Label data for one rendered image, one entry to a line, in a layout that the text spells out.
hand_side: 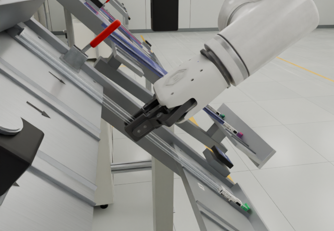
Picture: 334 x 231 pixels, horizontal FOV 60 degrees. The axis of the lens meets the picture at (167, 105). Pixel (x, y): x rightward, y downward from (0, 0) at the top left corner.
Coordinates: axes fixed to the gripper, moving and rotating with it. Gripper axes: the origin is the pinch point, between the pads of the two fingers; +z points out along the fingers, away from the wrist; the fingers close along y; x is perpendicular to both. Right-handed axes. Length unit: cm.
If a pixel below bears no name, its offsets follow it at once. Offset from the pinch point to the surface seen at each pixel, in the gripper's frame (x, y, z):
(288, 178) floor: 135, -97, -28
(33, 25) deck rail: -21.5, -8.1, 3.9
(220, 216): 17.2, 8.9, -2.0
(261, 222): 29.5, 4.1, -6.0
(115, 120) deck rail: -0.2, -8.1, 4.8
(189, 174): 12.6, 1.8, -1.2
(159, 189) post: 34.7, -29.8, 15.4
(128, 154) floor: 77, -144, 53
